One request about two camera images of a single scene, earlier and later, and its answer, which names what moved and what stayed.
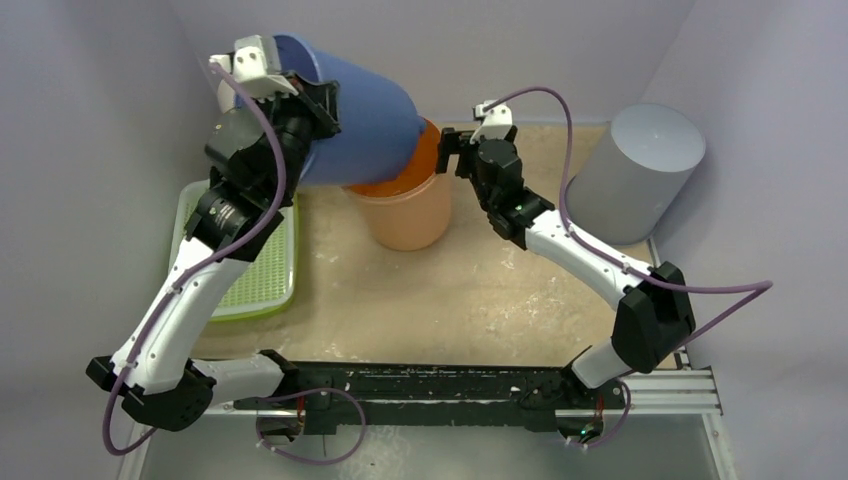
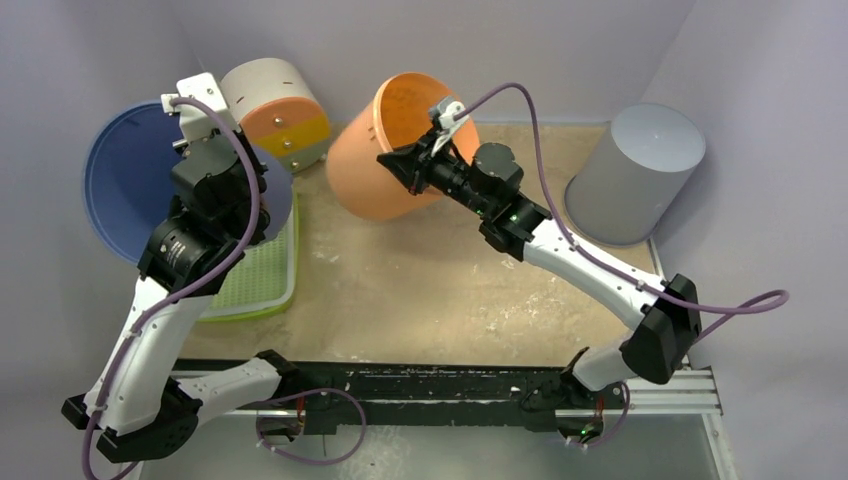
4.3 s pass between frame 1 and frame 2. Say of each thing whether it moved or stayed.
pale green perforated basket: stayed
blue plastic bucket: moved
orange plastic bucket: moved
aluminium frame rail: stayed
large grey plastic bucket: stayed
